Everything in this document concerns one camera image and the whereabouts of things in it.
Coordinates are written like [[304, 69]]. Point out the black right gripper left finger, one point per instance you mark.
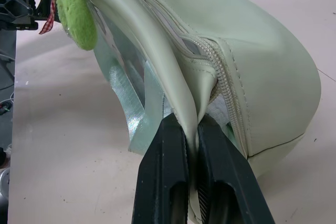
[[160, 176]]

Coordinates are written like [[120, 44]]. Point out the pale green zip pouch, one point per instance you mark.
[[262, 51]]

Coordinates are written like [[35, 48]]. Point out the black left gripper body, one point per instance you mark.
[[36, 3]]

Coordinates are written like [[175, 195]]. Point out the silver round metal object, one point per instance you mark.
[[3, 186]]

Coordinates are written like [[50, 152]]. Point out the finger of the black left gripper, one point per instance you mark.
[[11, 5]]

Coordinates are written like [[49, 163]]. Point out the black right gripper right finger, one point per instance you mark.
[[228, 182]]

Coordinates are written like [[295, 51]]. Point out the red white gingham ribbon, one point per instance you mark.
[[51, 18]]

